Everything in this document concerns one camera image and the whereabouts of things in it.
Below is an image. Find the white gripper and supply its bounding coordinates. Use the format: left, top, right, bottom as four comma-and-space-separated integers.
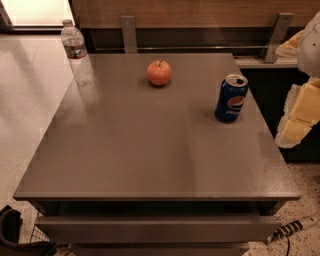
275, 11, 320, 148

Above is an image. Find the blue pepsi can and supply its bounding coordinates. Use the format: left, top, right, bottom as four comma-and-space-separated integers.
215, 74, 248, 123

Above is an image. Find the clear plastic water bottle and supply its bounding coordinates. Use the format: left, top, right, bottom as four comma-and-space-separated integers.
61, 19, 95, 87

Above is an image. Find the red apple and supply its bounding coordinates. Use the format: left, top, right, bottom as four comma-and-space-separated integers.
147, 60, 172, 86

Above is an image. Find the grey table drawer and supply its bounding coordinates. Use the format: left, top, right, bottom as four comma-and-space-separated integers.
36, 216, 280, 243

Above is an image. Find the black object at floor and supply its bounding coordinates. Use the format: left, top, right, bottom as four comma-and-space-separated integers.
0, 205, 56, 256

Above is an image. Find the right metal bracket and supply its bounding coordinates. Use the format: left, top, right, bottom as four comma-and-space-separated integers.
264, 12, 294, 63

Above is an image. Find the metal bracket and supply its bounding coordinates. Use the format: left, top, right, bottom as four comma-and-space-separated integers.
264, 12, 294, 63
120, 16, 138, 54

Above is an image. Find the striped cable connector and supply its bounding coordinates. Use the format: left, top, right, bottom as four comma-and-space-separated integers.
265, 215, 319, 244

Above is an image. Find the left metal bracket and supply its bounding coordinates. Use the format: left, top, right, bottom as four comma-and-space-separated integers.
120, 16, 138, 54

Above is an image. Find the wooden wall panel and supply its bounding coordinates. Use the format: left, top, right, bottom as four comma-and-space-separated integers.
71, 0, 320, 28

